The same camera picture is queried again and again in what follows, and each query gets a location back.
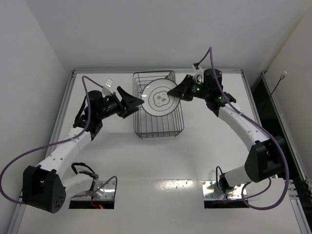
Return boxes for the white plate grey rings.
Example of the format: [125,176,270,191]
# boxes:
[140,78,182,117]

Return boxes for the white plate orange sunburst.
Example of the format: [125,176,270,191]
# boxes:
[167,71,176,83]

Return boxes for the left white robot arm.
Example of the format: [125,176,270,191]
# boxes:
[22,86,144,214]

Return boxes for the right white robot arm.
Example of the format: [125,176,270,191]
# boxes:
[168,69,285,193]

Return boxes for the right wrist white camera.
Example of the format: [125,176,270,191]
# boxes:
[192,63,204,80]

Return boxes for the wrist white camera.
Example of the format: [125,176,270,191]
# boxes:
[192,63,204,80]
[102,78,113,96]

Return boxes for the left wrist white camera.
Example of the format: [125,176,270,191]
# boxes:
[102,78,113,96]

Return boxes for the grey wire dish rack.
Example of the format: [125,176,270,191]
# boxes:
[133,70,184,138]

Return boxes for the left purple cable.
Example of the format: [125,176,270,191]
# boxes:
[0,75,118,204]

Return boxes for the purple cable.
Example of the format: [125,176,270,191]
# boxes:
[0,75,118,204]
[194,47,290,210]

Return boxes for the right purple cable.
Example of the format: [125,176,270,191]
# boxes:
[194,47,290,210]

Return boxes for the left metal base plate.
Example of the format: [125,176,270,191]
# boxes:
[73,180,116,201]

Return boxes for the metal base plate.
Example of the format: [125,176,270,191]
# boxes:
[202,180,244,201]
[73,180,116,201]

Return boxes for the black wall cable white plug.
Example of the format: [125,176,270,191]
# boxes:
[269,71,287,98]

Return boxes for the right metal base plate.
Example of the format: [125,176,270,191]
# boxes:
[202,180,244,201]

